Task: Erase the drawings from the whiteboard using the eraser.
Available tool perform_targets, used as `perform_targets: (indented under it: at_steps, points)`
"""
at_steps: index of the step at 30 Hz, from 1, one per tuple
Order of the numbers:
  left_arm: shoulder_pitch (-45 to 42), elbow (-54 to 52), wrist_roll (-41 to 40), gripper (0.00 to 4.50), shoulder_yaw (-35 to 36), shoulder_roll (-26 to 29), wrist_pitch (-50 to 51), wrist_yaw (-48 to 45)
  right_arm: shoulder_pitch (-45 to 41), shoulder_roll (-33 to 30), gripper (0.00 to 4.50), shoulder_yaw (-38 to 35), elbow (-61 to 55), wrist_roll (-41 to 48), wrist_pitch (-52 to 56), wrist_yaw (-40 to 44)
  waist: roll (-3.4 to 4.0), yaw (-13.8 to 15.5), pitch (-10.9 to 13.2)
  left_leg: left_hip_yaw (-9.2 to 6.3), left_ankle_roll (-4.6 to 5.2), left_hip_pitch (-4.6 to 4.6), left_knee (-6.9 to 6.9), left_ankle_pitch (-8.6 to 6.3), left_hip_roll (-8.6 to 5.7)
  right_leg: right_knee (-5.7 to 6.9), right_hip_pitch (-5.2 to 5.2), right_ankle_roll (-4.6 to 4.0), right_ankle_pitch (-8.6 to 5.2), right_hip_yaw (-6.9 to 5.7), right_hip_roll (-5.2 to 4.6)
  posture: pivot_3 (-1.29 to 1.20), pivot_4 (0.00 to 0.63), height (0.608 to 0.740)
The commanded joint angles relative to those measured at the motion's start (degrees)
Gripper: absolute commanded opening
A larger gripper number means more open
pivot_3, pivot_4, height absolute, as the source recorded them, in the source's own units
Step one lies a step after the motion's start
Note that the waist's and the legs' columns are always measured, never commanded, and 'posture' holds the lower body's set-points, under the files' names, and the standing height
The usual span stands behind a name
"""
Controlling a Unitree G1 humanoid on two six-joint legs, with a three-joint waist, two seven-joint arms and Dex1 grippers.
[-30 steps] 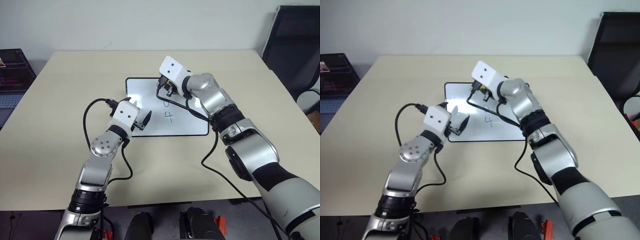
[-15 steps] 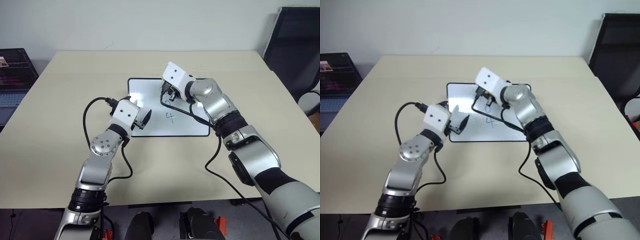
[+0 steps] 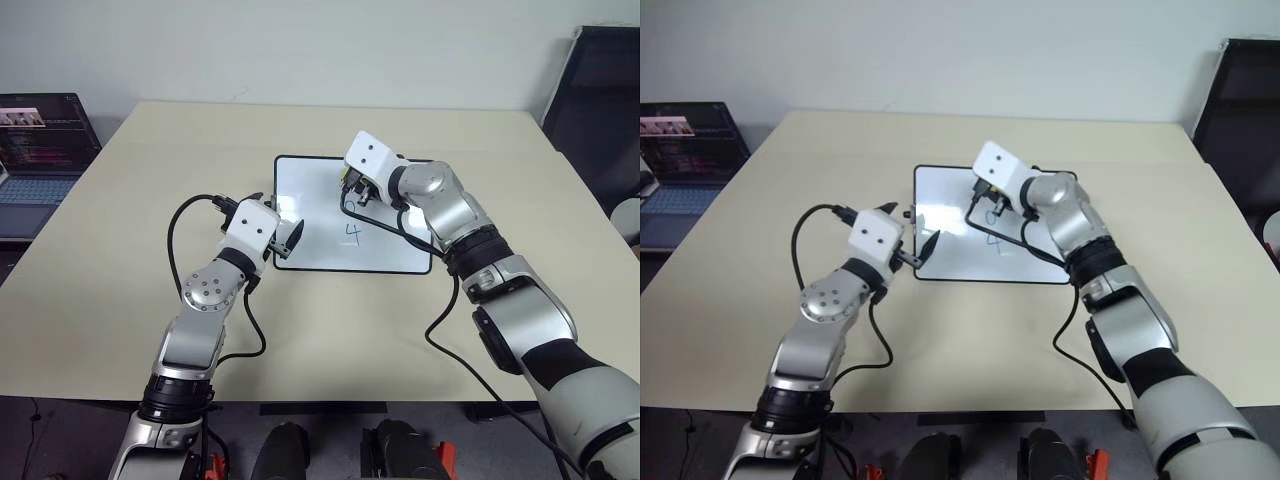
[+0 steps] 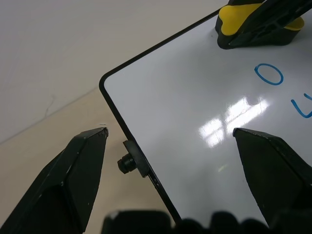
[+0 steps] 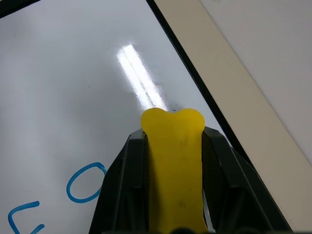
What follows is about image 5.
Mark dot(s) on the yellow bone-shaped eraser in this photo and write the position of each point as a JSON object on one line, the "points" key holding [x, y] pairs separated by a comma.
{"points": [[176, 168]]}

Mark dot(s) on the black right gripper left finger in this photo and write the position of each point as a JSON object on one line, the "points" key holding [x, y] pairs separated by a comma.
{"points": [[124, 185]]}

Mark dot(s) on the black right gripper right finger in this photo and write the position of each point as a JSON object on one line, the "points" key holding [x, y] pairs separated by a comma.
{"points": [[239, 190]]}

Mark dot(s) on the black-framed whiteboard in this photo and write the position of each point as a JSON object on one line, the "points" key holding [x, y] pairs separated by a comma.
{"points": [[73, 97]]}

